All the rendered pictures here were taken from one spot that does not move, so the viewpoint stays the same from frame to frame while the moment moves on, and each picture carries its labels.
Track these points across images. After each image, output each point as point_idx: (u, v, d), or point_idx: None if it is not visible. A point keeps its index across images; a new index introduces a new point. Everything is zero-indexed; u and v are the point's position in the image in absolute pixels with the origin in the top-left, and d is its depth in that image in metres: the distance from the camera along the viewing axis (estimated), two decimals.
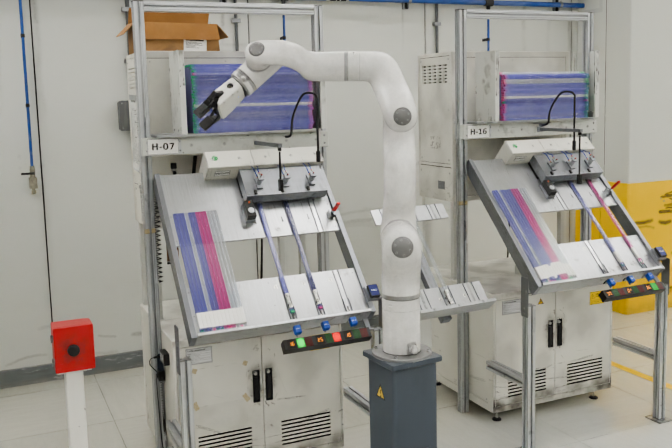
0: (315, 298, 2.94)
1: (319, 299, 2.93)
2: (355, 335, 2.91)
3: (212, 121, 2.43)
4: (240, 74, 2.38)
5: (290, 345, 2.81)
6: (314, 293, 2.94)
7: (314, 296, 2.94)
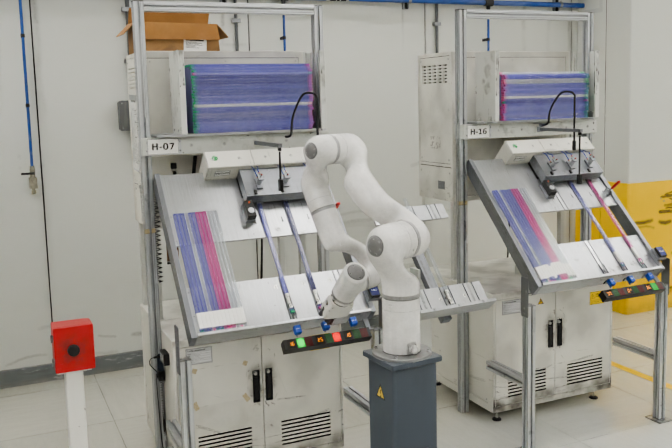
0: (315, 298, 2.94)
1: (319, 299, 2.93)
2: (355, 335, 2.91)
3: (331, 318, 2.83)
4: (332, 293, 2.70)
5: (290, 345, 2.81)
6: (314, 293, 2.94)
7: (314, 296, 2.94)
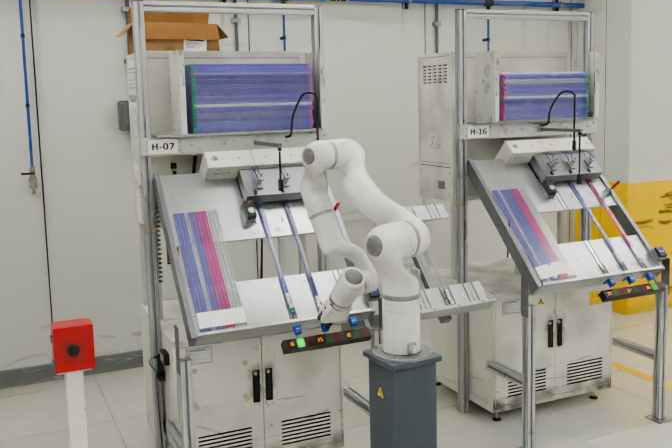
0: (317, 305, 2.93)
1: (321, 306, 2.92)
2: (355, 335, 2.91)
3: (329, 322, 2.85)
4: (330, 297, 2.73)
5: (290, 345, 2.81)
6: (316, 300, 2.93)
7: (316, 303, 2.93)
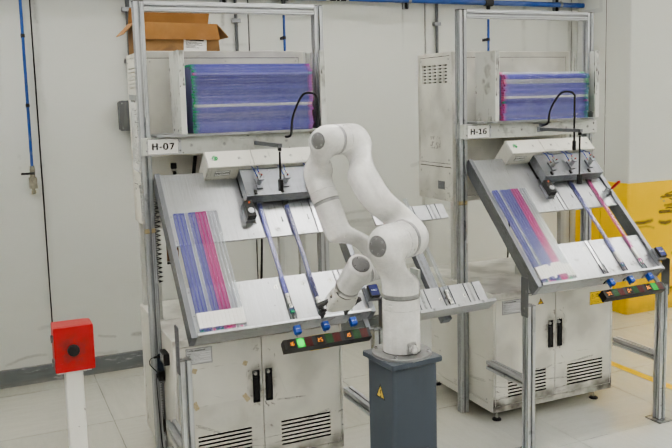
0: None
1: None
2: (355, 335, 2.91)
3: (347, 309, 2.80)
4: (336, 285, 2.67)
5: (290, 345, 2.81)
6: (317, 300, 2.92)
7: (317, 303, 2.92)
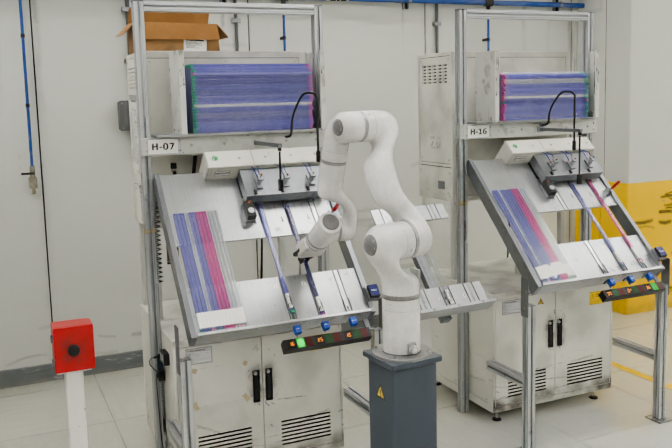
0: (317, 305, 2.92)
1: (322, 306, 2.91)
2: (355, 335, 2.91)
3: None
4: None
5: (290, 345, 2.81)
6: (317, 300, 2.92)
7: (317, 303, 2.92)
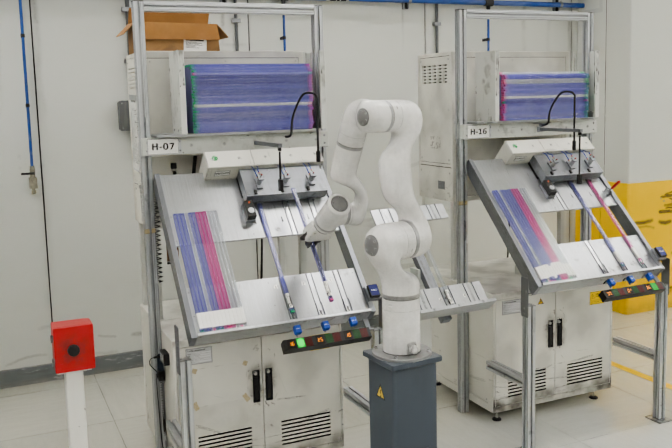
0: (325, 290, 2.84)
1: (330, 291, 2.83)
2: (355, 335, 2.91)
3: None
4: None
5: (290, 345, 2.81)
6: (325, 285, 2.84)
7: (325, 288, 2.84)
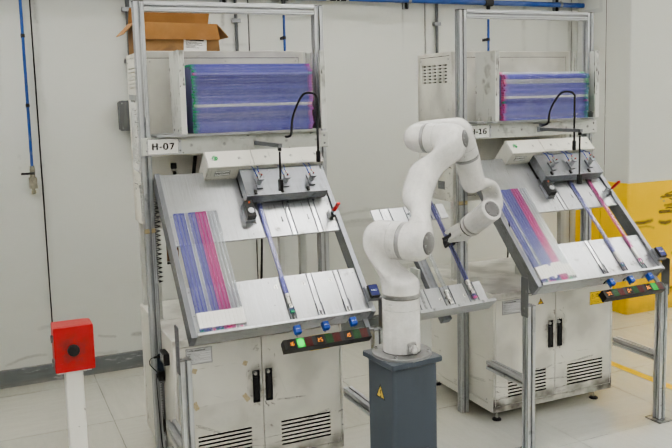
0: (468, 288, 3.04)
1: (473, 289, 3.04)
2: (355, 335, 2.91)
3: None
4: None
5: (290, 345, 2.81)
6: (467, 283, 3.04)
7: (468, 286, 3.04)
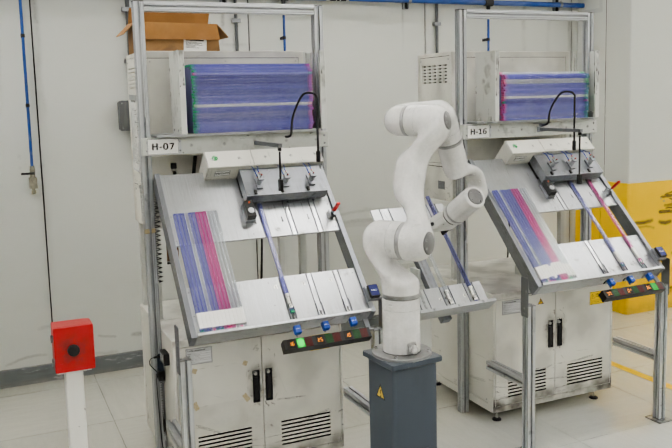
0: (471, 294, 3.03)
1: (475, 295, 3.03)
2: (355, 335, 2.91)
3: None
4: None
5: (290, 345, 2.81)
6: (470, 289, 3.03)
7: (470, 292, 3.03)
